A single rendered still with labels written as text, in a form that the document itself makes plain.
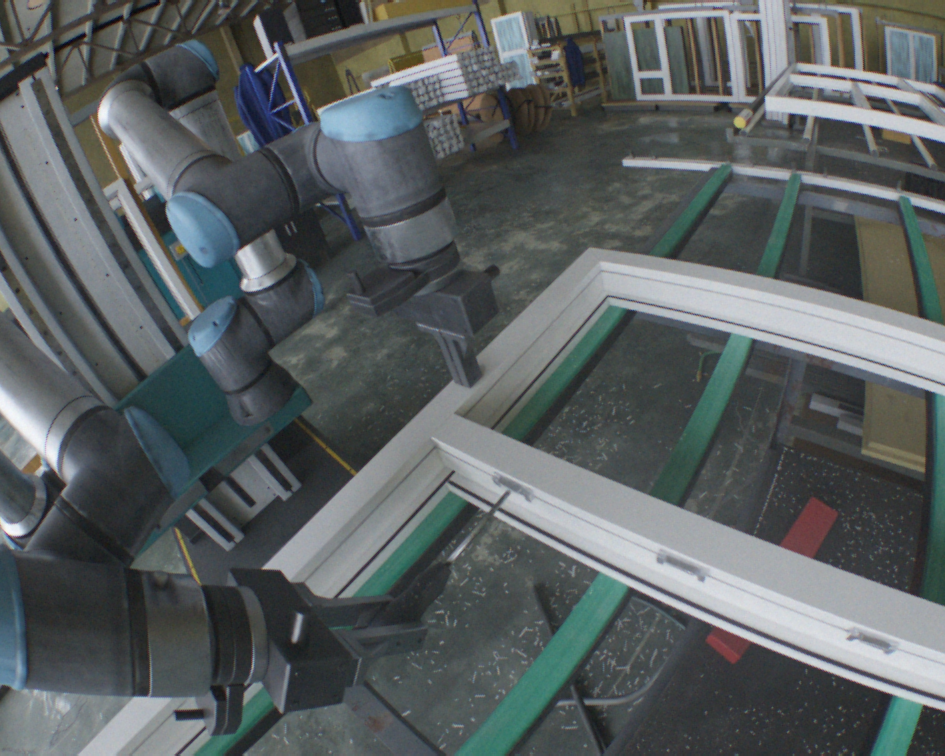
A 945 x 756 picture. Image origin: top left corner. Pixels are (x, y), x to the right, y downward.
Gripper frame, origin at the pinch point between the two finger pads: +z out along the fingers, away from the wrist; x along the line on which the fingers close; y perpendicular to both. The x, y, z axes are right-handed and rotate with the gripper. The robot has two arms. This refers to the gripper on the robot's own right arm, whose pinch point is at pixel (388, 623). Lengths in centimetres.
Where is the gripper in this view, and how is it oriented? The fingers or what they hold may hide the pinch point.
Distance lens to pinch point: 43.4
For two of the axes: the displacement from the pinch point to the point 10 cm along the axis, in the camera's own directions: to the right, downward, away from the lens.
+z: 6.7, 2.3, 7.0
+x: -6.9, -1.5, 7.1
